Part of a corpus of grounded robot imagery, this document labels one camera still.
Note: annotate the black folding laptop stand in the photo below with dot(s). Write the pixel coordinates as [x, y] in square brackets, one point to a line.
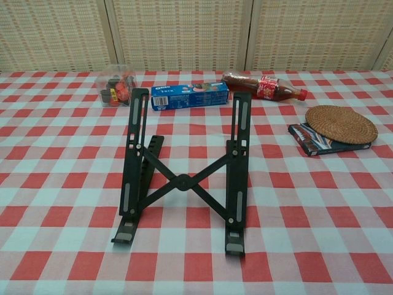
[183, 182]

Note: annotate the blue Oreo cookie box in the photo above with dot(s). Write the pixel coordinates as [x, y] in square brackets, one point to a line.
[190, 96]

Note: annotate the cola bottle with red label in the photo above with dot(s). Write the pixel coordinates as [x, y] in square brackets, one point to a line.
[267, 87]

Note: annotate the clear plastic snack box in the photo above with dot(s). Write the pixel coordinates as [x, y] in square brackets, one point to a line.
[118, 89]

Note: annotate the dark flat chocolate box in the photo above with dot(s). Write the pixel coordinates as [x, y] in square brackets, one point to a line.
[302, 138]

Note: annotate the woven bamboo screen panel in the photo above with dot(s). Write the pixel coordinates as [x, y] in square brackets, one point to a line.
[52, 33]
[313, 33]
[181, 33]
[388, 61]

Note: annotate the red white checkered tablecloth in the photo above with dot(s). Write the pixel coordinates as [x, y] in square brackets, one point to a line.
[307, 215]

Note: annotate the round woven rattan coaster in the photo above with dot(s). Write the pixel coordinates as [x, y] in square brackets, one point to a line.
[340, 123]

